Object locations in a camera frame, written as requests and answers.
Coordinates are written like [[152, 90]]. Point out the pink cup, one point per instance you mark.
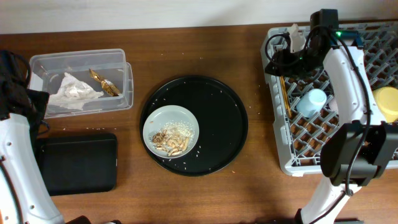
[[333, 105]]

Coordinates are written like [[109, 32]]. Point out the gold candy wrapper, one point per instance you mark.
[[109, 87]]

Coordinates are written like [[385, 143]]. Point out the light blue cup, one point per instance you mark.
[[311, 102]]

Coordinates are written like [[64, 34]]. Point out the grey dishwasher rack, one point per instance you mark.
[[300, 139]]

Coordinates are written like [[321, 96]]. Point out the clear plastic waste bin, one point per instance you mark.
[[48, 72]]

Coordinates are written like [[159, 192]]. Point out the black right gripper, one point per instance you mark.
[[283, 58]]

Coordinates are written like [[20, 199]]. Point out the food scraps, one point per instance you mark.
[[173, 138]]

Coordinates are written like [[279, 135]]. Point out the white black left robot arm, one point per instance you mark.
[[24, 197]]

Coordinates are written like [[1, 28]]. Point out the black rectangular tray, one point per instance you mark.
[[78, 164]]

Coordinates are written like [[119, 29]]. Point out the white paper napkin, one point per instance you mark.
[[71, 92]]

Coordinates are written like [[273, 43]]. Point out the grey plate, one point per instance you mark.
[[159, 118]]

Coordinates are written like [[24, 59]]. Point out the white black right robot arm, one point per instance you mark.
[[364, 142]]

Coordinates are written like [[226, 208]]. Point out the round black serving tray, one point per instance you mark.
[[222, 122]]

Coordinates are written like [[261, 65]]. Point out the yellow bowl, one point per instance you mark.
[[386, 100]]

